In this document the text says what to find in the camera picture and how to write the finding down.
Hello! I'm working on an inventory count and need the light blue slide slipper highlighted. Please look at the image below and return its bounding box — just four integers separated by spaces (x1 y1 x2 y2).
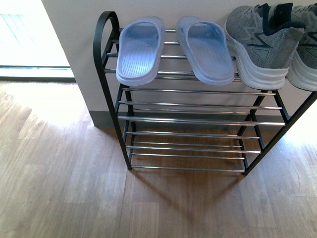
116 16 165 86

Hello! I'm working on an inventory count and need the grey sneaker navy collar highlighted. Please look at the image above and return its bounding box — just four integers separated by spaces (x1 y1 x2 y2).
224 3 306 90

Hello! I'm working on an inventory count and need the grey sneaker with laces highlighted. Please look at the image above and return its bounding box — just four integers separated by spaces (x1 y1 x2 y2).
287 4 317 91

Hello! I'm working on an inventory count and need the black metal shoe rack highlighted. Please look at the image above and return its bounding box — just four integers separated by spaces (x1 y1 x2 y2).
93 11 317 174

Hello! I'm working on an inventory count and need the black window frame left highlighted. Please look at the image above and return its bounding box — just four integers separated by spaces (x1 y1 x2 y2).
0 65 76 83

